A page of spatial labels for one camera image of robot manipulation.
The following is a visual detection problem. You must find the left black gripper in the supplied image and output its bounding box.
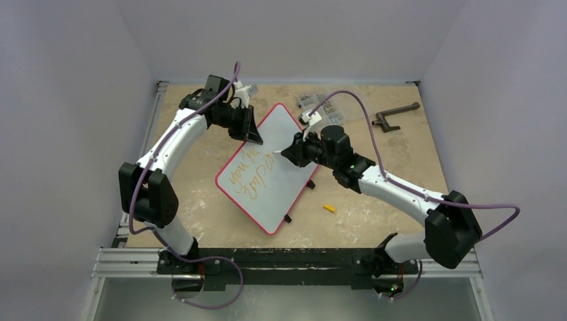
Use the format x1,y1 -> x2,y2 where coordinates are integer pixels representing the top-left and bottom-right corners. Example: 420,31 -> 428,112
213,104 -> 261,144

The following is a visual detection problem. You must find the pink framed whiteboard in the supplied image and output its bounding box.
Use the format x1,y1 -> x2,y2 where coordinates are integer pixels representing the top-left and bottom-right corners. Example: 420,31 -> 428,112
215,104 -> 318,235

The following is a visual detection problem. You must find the yellow marker cap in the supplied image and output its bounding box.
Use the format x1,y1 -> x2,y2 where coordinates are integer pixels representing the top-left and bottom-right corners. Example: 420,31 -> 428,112
323,204 -> 336,213

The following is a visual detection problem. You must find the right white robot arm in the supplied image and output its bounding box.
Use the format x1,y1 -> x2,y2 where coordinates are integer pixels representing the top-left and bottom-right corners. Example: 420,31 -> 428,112
280,125 -> 483,272

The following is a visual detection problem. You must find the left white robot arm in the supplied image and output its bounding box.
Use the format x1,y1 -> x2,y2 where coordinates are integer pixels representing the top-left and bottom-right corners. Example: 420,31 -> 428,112
118,75 -> 263,274

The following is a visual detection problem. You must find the black whiteboard clip upper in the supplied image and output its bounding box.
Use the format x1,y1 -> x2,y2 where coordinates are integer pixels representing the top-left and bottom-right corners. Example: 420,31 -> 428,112
306,180 -> 316,190

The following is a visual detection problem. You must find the clear screw organizer box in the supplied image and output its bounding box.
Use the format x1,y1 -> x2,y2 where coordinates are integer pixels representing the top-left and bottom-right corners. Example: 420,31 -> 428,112
297,92 -> 346,126

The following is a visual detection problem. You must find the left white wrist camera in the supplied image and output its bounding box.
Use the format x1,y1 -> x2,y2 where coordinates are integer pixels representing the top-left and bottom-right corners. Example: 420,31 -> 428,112
233,81 -> 259,108

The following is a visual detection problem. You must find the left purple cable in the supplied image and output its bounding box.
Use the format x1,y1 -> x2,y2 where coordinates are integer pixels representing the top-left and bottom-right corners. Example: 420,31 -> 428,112
128,60 -> 245,311

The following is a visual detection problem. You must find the purple cable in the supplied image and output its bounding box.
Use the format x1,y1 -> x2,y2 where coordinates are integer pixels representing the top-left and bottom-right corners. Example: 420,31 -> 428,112
308,90 -> 522,302
128,60 -> 245,311

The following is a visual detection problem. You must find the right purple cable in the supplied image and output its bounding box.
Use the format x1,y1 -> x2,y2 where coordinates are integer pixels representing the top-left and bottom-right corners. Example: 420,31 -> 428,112
308,90 -> 522,302

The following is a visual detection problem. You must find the dark metal crank handle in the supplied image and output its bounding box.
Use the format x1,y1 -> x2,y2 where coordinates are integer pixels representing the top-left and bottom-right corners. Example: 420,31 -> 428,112
372,102 -> 421,134

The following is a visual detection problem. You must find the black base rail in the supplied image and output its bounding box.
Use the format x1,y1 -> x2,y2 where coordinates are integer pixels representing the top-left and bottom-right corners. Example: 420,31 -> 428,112
156,248 -> 419,291

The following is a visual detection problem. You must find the aluminium frame rail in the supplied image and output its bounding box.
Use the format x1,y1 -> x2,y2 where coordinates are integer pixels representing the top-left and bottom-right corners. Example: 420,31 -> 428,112
91,80 -> 170,279

